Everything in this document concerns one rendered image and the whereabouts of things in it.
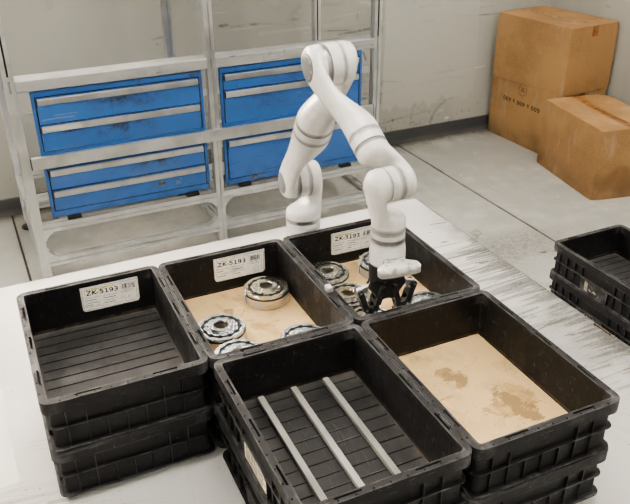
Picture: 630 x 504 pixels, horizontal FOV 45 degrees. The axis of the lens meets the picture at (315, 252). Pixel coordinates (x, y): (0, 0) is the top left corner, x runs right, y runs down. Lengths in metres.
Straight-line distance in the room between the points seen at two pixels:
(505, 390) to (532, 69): 3.65
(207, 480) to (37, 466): 0.34
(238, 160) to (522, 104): 2.16
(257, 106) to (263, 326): 2.04
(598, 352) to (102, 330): 1.14
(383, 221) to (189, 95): 2.07
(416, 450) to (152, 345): 0.61
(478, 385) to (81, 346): 0.82
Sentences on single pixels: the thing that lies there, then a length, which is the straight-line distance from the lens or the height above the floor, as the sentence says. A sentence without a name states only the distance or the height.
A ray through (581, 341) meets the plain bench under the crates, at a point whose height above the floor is 0.70.
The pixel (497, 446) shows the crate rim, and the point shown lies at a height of 0.93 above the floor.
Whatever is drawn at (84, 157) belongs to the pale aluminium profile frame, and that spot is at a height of 0.59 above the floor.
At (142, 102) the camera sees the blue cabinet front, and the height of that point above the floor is 0.78.
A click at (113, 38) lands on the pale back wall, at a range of 4.21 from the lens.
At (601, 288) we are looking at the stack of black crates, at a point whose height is 0.53.
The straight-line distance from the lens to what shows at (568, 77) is 4.85.
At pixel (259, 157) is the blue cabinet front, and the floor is 0.43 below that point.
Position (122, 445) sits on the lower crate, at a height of 0.80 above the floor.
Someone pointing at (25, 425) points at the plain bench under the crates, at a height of 0.70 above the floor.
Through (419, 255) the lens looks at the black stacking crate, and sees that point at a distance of 1.81.
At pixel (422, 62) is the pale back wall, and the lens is 5.00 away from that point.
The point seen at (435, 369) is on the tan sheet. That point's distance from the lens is 1.56.
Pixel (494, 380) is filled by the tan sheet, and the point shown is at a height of 0.83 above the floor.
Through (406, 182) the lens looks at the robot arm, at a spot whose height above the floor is 1.18.
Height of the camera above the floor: 1.76
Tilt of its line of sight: 28 degrees down
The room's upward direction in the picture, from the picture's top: 1 degrees counter-clockwise
